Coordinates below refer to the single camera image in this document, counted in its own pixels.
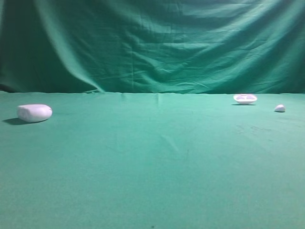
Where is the white earphone case lid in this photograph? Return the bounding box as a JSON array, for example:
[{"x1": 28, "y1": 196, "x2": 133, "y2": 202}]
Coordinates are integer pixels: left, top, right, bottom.
[{"x1": 233, "y1": 94, "x2": 257, "y2": 105}]

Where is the white earbud far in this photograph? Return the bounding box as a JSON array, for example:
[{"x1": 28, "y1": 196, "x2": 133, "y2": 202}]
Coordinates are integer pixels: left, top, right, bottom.
[{"x1": 274, "y1": 104, "x2": 286, "y2": 113}]

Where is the white earphone case body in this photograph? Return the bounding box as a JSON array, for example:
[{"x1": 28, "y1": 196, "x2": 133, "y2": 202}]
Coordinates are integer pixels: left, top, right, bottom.
[{"x1": 17, "y1": 104, "x2": 52, "y2": 123}]

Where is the green cloth backdrop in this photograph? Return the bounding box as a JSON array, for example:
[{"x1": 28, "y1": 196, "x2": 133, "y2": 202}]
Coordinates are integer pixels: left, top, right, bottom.
[{"x1": 0, "y1": 0, "x2": 305, "y2": 94}]

